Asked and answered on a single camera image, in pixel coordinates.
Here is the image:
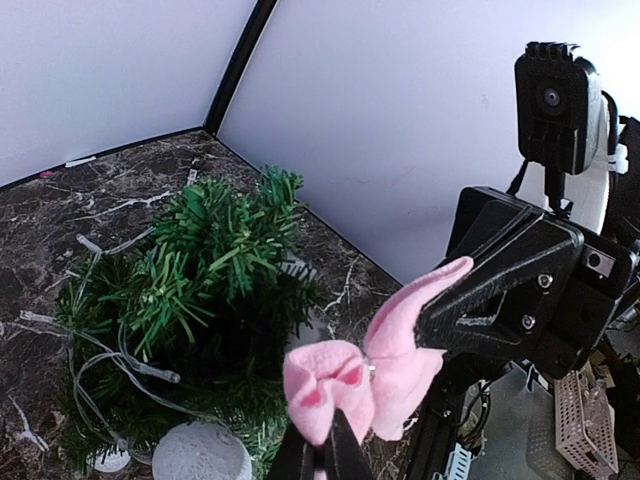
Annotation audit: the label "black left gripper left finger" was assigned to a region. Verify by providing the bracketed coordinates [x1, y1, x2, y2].
[266, 423, 315, 480]

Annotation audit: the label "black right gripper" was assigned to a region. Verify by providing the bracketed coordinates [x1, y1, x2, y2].
[414, 42, 639, 378]

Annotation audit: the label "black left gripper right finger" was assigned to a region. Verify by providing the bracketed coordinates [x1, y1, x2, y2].
[323, 409, 374, 480]

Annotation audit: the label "pink fabric bow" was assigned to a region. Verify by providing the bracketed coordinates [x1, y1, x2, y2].
[283, 257, 473, 447]

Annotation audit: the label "white ball string lights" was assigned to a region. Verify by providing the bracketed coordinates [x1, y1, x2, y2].
[15, 170, 321, 480]

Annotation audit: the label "small green christmas tree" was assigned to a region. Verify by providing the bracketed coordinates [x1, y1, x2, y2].
[55, 165, 326, 476]

